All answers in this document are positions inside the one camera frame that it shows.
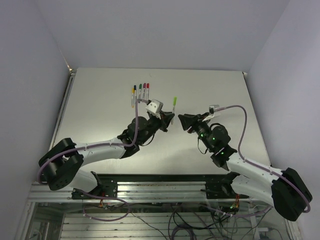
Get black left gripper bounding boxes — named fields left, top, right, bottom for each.
left=138, top=110, right=175, bottom=145

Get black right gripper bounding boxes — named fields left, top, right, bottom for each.
left=178, top=112, right=214, bottom=152

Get white pen orange end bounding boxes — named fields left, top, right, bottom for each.
left=171, top=104, right=176, bottom=124

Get white pen red end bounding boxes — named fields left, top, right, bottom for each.
left=145, top=88, right=150, bottom=100

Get white pen green end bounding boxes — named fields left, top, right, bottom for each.
left=138, top=87, right=142, bottom=100

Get white pen blue end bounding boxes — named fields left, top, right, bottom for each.
left=134, top=89, right=138, bottom=105

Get white pen yellow end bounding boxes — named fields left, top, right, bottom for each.
left=131, top=92, right=135, bottom=108

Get light green pen cap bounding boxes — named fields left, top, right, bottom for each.
left=173, top=96, right=177, bottom=107

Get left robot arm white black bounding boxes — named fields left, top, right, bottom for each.
left=36, top=111, right=175, bottom=199

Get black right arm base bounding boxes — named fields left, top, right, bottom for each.
left=201, top=172, right=240, bottom=199

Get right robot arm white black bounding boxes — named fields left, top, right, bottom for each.
left=178, top=113, right=313, bottom=222

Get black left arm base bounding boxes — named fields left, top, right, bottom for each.
left=69, top=170, right=118, bottom=200

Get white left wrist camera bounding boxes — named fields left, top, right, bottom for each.
left=145, top=99, right=163, bottom=119

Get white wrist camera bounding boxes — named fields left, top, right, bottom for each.
left=145, top=99, right=163, bottom=119
left=203, top=104, right=220, bottom=122

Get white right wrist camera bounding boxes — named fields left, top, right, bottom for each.
left=203, top=104, right=220, bottom=122

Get aluminium frame rail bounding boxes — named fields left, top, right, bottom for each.
left=28, top=181, right=236, bottom=203

